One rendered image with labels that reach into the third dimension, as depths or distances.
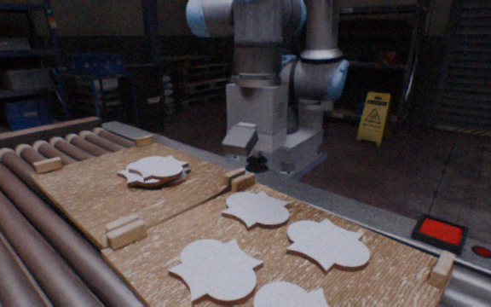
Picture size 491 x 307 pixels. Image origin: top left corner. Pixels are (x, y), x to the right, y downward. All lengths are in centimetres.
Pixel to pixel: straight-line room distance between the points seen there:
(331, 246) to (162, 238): 27
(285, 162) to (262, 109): 42
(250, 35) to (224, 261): 33
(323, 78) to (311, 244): 52
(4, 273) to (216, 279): 33
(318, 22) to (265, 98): 44
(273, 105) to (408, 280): 31
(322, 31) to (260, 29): 43
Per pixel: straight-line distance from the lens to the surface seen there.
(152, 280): 48
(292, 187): 75
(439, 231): 66
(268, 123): 49
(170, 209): 63
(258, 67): 48
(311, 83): 91
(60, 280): 55
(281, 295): 43
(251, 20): 48
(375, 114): 404
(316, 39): 89
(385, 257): 54
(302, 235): 53
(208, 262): 47
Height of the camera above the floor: 125
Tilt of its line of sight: 21 degrees down
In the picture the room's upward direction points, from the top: straight up
